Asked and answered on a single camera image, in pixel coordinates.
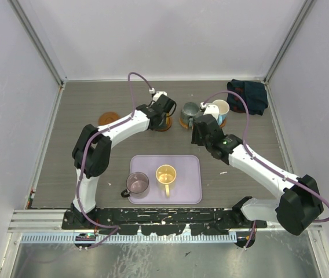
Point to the white and blue mug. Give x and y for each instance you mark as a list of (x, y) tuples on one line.
[(224, 108)]

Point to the lilac plastic tray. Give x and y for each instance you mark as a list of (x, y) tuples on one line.
[(187, 188)]

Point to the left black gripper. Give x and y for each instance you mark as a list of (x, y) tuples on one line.
[(162, 125)]

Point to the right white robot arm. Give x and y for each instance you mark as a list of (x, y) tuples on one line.
[(297, 201)]

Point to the large woven rattan coaster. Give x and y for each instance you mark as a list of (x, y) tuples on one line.
[(186, 123)]

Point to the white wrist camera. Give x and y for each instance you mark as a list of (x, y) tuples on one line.
[(210, 109), (156, 94)]

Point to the purple transparent mug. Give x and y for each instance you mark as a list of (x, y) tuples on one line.
[(137, 185)]

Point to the dark blue folded cloth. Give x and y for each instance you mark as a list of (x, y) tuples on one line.
[(253, 93)]

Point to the grey metallic mug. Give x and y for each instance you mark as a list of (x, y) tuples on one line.
[(190, 110)]

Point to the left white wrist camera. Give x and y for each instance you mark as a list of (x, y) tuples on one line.
[(156, 94)]

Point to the dark wooden coaster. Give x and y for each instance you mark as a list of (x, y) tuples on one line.
[(107, 118), (165, 124), (223, 123)]

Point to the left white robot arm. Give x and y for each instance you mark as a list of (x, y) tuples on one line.
[(92, 151)]

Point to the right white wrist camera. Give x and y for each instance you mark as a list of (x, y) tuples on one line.
[(210, 109)]

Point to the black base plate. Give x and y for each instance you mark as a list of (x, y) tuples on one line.
[(161, 221)]

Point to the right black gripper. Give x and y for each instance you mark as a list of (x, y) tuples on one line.
[(195, 139)]

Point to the cream mug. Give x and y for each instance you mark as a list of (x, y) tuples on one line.
[(166, 176)]

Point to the white slotted cable duct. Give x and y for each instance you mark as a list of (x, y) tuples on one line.
[(73, 237)]

